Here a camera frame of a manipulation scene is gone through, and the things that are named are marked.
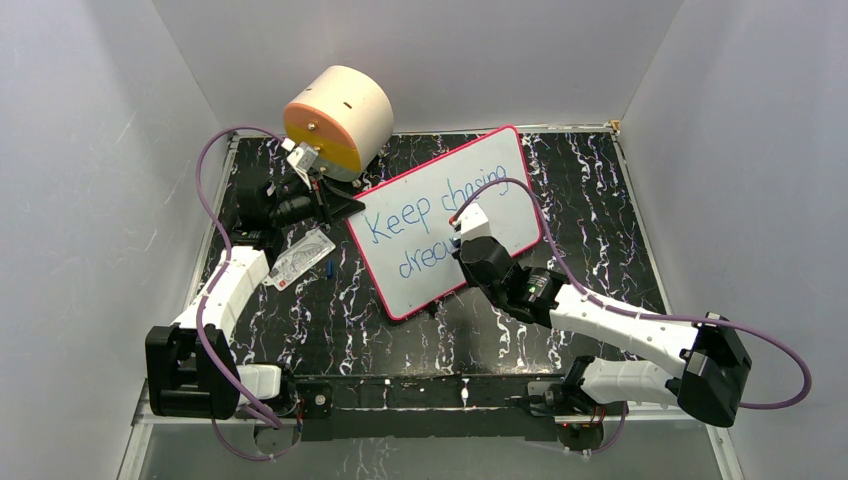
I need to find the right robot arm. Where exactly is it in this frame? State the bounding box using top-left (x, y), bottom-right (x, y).
top-left (454, 236), bottom-right (752, 427)

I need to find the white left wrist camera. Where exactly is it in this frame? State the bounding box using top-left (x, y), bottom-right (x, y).
top-left (280, 138), bottom-right (318, 194)

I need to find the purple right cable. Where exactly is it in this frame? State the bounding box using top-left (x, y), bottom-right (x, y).
top-left (450, 177), bottom-right (813, 411)

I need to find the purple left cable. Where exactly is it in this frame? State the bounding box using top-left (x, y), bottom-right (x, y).
top-left (193, 128), bottom-right (299, 463)

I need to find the round pastel drawer cabinet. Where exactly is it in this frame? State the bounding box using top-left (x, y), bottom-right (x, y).
top-left (282, 65), bottom-right (394, 182)

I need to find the purple cable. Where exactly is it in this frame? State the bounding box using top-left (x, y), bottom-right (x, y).
top-left (193, 128), bottom-right (299, 463)
top-left (450, 177), bottom-right (813, 411)

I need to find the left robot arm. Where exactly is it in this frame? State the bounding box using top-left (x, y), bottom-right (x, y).
top-left (145, 170), bottom-right (365, 427)

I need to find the pink framed whiteboard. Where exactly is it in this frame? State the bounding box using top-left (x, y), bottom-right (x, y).
top-left (347, 126), bottom-right (542, 321)

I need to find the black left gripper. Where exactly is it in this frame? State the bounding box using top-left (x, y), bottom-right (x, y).
top-left (270, 172), bottom-right (366, 232)

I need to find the black whiteboard stand foot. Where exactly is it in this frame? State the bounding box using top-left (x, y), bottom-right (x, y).
top-left (425, 301), bottom-right (439, 317)

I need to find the clear plastic marker package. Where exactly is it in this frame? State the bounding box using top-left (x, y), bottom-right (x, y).
top-left (262, 228), bottom-right (336, 291)

